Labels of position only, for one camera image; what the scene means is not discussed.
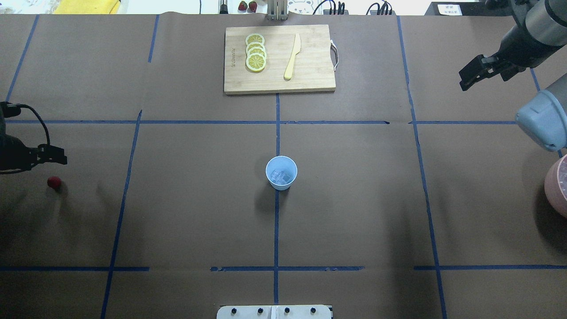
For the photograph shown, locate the lemon slice four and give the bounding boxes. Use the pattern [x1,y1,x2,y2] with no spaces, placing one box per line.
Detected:
[245,57,267,73]

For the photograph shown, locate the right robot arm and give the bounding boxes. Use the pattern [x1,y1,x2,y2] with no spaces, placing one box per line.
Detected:
[459,0,567,152]

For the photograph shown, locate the pink bowl of ice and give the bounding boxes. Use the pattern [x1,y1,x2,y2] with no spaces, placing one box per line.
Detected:
[544,156,567,218]

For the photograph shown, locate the yellow cloth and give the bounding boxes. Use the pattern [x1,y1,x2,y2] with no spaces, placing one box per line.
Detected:
[54,0,121,15]

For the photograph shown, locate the aluminium frame post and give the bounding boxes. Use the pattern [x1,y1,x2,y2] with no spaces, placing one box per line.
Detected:
[266,0,289,21]

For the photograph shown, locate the yellow plastic knife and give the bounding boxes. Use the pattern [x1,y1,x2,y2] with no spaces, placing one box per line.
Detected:
[283,33,302,81]

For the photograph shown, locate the lemon slice two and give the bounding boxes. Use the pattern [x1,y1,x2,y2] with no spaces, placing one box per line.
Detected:
[246,42,267,56]

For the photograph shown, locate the white camera pole base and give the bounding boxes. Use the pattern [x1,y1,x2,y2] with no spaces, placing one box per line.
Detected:
[216,304,334,319]

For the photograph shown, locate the light blue cup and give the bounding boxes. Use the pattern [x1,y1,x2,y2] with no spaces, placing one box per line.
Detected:
[265,156,298,191]

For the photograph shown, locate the clear ice cube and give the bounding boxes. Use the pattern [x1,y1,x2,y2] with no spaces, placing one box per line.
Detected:
[271,170,294,185]

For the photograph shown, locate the lemon slice one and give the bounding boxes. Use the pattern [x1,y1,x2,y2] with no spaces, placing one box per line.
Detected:
[245,34,265,45]

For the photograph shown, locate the red strawberry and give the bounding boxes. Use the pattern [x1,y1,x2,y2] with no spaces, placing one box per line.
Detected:
[47,176,62,190]

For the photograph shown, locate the spare strawberry on bench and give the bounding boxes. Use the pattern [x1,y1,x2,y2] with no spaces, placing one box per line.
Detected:
[237,0,258,13]

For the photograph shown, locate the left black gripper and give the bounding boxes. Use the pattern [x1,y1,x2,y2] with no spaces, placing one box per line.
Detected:
[0,133,68,173]

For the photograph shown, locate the bamboo cutting board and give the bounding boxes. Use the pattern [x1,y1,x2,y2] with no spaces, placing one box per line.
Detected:
[223,24,336,95]

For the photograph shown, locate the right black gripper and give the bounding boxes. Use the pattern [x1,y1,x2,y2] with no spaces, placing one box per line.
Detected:
[459,27,543,91]

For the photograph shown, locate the lemon slice three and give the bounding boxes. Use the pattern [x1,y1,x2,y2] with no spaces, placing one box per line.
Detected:
[246,47,267,60]

